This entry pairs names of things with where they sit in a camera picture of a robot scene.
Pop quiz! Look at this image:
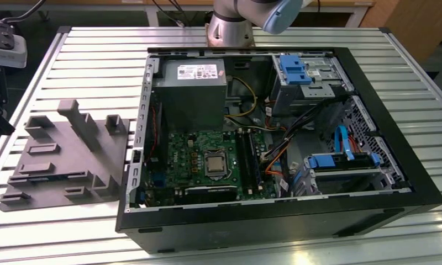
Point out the thick camera cable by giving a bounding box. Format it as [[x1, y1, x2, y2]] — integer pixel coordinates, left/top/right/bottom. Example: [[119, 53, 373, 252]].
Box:
[[0, 0, 48, 27]]

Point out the orange wire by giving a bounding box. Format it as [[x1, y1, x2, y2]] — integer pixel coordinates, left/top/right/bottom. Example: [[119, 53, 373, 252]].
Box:
[[263, 149, 291, 177]]

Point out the wooden top white desk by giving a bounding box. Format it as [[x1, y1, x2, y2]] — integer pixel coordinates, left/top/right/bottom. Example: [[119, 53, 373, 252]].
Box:
[[103, 0, 377, 28]]

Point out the installed RAM stick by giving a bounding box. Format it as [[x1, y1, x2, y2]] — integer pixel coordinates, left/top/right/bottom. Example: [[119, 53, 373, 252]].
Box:
[[247, 132, 263, 191]]

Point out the RAM stick with black chips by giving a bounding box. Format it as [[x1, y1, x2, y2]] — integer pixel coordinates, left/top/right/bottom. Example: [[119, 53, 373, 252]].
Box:
[[25, 174, 87, 182]]

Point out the silver CPU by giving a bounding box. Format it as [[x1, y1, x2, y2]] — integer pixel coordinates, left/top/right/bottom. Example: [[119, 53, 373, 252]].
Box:
[[205, 157, 227, 172]]

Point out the black PC case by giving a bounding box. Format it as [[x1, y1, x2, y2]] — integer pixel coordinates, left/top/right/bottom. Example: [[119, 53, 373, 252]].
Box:
[[115, 46, 442, 255]]

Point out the grey power supply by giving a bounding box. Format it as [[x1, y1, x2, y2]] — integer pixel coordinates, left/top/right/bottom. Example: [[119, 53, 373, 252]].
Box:
[[152, 59, 230, 133]]

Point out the black graphics card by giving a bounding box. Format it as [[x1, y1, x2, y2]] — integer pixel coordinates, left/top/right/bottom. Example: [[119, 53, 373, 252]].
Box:
[[175, 184, 241, 205]]

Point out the black wire bundle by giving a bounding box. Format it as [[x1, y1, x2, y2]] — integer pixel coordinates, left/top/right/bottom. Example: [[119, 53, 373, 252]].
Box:
[[282, 96, 346, 140]]

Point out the wooden cabinet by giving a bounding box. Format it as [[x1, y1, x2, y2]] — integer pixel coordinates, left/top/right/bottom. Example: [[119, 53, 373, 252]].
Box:
[[360, 0, 442, 66]]

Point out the green motherboard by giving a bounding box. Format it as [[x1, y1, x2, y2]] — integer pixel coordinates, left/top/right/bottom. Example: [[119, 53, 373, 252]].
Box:
[[147, 129, 281, 206]]

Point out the yellow power wire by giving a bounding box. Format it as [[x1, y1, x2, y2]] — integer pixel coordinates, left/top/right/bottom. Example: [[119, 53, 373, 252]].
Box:
[[225, 76, 258, 120]]

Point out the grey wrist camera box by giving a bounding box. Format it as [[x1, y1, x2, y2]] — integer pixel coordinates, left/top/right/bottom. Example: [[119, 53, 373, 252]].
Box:
[[0, 21, 28, 69]]

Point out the metal optical drive cage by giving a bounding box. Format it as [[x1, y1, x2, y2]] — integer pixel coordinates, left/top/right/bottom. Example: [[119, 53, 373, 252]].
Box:
[[270, 54, 354, 116]]

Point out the blue flat data wire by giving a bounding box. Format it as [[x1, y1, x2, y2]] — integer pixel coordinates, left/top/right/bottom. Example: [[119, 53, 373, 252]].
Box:
[[333, 125, 357, 161]]

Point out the blue drive latch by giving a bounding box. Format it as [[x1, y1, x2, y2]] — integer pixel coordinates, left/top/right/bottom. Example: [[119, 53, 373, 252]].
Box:
[[279, 55, 313, 86]]

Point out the hard disk in blue carrier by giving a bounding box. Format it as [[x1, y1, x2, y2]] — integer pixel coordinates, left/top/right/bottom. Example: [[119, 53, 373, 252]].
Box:
[[303, 152, 384, 174]]

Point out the metal disk bay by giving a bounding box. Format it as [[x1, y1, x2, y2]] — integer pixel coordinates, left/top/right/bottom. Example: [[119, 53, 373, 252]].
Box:
[[303, 154, 410, 195]]

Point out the grey parts rack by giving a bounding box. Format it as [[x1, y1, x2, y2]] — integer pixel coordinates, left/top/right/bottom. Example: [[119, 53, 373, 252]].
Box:
[[0, 99, 132, 213]]

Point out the thin hanging cable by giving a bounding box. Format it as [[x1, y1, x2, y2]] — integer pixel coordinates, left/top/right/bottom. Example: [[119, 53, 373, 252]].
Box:
[[151, 0, 189, 28]]

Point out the CPU socket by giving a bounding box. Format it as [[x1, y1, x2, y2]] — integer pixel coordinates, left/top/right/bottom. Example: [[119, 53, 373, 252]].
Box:
[[202, 149, 233, 182]]

